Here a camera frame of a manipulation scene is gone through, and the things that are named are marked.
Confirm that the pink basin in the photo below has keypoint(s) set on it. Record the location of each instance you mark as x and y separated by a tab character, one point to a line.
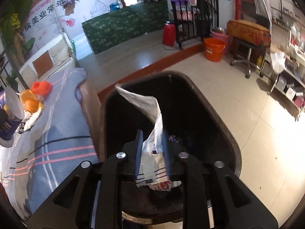
222	38

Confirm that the black trash bin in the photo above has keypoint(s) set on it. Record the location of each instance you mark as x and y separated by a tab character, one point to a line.
190	114

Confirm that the red bag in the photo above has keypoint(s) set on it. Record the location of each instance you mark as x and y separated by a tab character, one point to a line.
169	34

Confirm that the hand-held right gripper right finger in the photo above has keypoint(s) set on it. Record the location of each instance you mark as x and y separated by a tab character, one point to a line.
166	155

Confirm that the orange plastic bucket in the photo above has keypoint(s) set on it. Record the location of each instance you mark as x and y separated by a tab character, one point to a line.
214	50

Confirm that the chrome stool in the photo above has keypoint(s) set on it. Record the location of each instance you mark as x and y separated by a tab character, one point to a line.
249	57

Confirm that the shelf with goods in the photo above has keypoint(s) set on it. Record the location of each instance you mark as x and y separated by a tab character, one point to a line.
293	76

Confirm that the white plastic bag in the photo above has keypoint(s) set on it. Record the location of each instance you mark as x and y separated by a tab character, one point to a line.
278	62

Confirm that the purple paper cup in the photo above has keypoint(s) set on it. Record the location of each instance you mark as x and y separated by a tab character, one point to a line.
9	126

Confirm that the white plastic wrapper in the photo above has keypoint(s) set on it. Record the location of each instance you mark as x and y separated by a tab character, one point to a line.
152	109

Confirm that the white cushion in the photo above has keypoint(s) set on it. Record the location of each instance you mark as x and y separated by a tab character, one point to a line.
59	51

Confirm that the black metal rack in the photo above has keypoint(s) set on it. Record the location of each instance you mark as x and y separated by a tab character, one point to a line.
188	21

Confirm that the orange foam fruit net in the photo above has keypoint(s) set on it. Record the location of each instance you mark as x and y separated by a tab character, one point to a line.
41	87

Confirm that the brown cushion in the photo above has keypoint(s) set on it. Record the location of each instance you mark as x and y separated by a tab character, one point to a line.
43	64

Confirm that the orange peel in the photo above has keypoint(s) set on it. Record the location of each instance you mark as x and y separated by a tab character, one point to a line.
29	103

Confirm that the white wicker swing sofa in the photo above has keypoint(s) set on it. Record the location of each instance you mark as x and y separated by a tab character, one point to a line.
60	41

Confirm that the green patterned counter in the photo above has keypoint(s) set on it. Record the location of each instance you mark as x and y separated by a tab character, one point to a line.
124	23

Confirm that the orange patterned cushion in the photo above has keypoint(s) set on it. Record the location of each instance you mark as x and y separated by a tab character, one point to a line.
247	32

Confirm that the artificial tree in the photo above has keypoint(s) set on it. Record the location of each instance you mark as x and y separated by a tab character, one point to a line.
14	16

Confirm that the wall poster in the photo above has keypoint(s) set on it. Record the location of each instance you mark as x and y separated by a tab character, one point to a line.
47	12

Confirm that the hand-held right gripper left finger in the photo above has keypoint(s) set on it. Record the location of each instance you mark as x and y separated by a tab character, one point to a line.
138	152

